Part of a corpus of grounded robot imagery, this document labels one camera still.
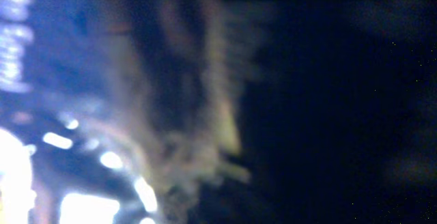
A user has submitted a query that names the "spaghetti pack with orange ends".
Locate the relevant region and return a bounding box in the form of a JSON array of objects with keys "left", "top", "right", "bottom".
[{"left": 102, "top": 0, "right": 274, "bottom": 224}]

